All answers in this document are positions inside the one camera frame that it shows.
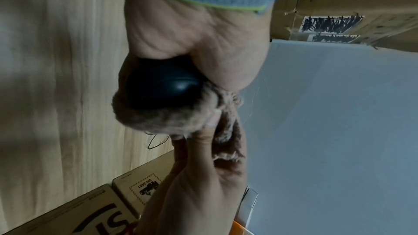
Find person's right hand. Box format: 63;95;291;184
135;125;248;235

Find person's left hand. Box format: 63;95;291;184
124;0;273;93

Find tangle of black mouse cables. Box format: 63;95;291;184
145;130;171;150

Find black computer mouse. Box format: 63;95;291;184
125;57;206;112

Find pink fluffy wiping cloth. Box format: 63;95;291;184
111;81;248;163

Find small white boxes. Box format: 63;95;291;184
234;187;261;230

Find orange bottle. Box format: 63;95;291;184
228;219;249;235

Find cardboard box with black logo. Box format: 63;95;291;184
0;183;142;235

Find plain cardboard box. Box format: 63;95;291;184
357;13;418;54

